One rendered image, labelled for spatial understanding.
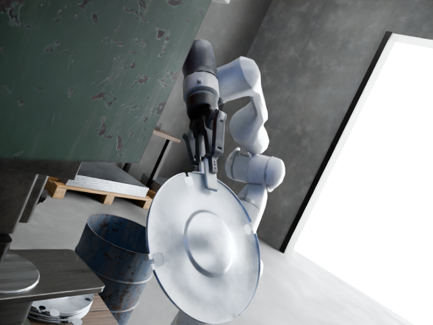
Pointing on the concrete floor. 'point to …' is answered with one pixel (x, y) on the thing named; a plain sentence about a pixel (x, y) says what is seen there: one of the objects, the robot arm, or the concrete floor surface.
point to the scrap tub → (116, 260)
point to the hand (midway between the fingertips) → (208, 176)
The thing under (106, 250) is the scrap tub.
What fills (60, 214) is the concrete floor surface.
